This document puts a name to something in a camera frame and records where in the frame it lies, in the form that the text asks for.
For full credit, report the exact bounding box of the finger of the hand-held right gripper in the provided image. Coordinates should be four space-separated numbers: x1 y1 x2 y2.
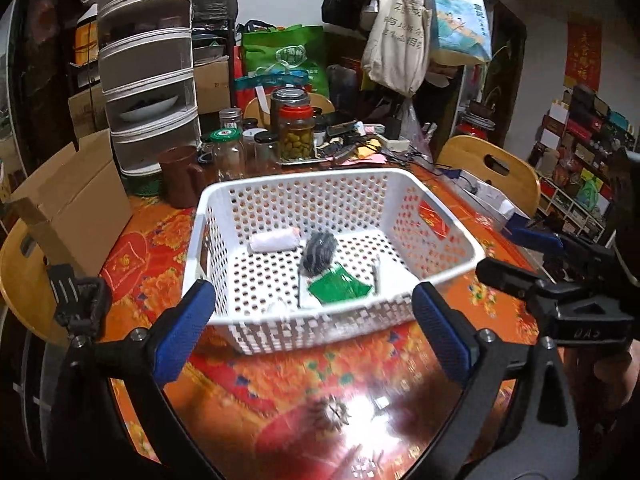
505 212 611 282
475 258 592 312

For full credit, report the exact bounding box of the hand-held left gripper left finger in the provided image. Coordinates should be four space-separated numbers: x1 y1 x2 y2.
47 279 223 480

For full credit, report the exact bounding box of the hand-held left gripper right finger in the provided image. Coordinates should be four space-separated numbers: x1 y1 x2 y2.
413 281 579 480

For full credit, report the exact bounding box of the green foil packet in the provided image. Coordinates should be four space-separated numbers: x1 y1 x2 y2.
306 265 371 303

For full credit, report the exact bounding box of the pink and white towel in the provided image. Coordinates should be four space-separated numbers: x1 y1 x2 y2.
250 228 302 254

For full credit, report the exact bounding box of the dark knitted cloth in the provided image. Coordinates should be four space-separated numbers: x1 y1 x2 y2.
300 231 337 276

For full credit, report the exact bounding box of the white perforated plastic basket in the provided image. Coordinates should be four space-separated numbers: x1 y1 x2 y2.
181 167 487 357

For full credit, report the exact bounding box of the person's right hand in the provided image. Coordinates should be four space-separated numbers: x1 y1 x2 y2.
594 342 640 407

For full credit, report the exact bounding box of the blue and white box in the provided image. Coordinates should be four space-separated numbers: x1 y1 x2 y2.
452 169 531 221

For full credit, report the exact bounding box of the shelf with boxes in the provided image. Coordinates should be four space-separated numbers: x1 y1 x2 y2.
530 85 640 241

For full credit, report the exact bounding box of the black clamp holder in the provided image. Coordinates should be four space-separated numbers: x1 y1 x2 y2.
46 263 112 341

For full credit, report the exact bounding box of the green woven mat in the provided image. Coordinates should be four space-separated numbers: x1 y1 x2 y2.
131 177 163 197

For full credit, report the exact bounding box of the brown plastic mug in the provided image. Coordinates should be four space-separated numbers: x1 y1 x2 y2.
159 146 207 209

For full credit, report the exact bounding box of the open cardboard box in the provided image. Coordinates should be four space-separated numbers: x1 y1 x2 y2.
10 129 133 278

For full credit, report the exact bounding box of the clear plastic bag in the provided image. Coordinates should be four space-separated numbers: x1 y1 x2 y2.
400 100 433 158

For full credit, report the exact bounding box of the white power strip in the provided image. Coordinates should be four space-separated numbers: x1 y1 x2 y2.
375 132 411 153

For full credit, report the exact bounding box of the glass jar with green lid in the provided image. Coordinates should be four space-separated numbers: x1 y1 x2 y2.
210 129 247 181

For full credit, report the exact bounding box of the glass jar with black lid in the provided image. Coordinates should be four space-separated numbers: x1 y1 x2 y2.
254 131 282 173

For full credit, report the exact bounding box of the small jar with silver lid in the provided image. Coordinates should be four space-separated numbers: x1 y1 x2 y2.
219 107 244 133

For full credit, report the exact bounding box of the glass jar with red lid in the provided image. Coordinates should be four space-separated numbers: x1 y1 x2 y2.
279 105 316 162

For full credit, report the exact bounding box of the blue illustrated paper bag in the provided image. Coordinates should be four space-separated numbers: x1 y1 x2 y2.
427 0 493 66

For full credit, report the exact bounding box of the beige canvas tote bag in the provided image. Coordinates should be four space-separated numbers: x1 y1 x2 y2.
361 0 432 96

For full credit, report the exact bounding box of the brown carton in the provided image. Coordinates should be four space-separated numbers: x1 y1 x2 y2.
192 57 231 113

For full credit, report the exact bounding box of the red and blue bag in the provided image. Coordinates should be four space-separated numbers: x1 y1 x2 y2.
235 72 311 111

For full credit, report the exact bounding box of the metal can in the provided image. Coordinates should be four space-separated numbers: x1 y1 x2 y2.
270 87 307 128

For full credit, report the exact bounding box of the tiered grey food cover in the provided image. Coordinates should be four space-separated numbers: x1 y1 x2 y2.
96 0 202 177

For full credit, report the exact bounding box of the green shopping bag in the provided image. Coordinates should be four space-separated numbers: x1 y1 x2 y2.
241 22 331 98

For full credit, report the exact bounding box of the red wall poster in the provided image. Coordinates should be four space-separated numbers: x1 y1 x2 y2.
565 22 603 91

